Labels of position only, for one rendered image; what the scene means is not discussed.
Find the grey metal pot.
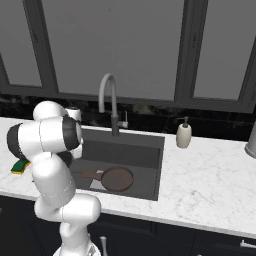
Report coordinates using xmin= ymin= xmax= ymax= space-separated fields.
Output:
xmin=244 ymin=120 xmax=256 ymax=160

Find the dark cupboard front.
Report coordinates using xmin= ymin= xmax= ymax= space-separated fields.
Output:
xmin=87 ymin=213 xmax=158 ymax=256
xmin=0 ymin=194 xmax=63 ymax=256
xmin=191 ymin=229 xmax=256 ymax=256

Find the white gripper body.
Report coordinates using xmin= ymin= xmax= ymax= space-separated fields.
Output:
xmin=70 ymin=143 xmax=84 ymax=160

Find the dark grey sink basin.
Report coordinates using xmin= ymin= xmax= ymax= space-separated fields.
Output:
xmin=67 ymin=127 xmax=166 ymax=202

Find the dark grey window frame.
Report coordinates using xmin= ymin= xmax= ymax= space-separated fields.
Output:
xmin=0 ymin=0 xmax=256 ymax=115

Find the grey curved tap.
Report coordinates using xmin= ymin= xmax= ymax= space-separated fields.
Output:
xmin=97 ymin=72 xmax=130 ymax=138

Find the brown frying pan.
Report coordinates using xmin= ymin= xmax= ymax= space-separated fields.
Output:
xmin=76 ymin=166 xmax=135 ymax=193

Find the green and yellow sponge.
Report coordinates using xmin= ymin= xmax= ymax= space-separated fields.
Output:
xmin=10 ymin=158 xmax=32 ymax=176

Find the silver cupboard handle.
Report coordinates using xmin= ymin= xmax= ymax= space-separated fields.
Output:
xmin=99 ymin=235 xmax=109 ymax=256
xmin=239 ymin=239 xmax=256 ymax=250

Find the beige soap dispenser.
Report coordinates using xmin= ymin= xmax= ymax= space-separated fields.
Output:
xmin=175 ymin=116 xmax=193 ymax=150

